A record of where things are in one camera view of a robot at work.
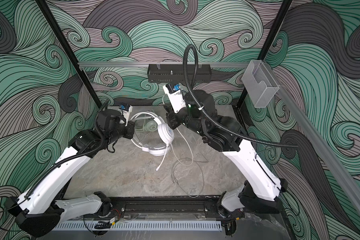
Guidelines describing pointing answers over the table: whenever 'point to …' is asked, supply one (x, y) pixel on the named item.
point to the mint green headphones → (148, 124)
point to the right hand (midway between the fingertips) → (166, 105)
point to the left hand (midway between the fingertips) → (134, 122)
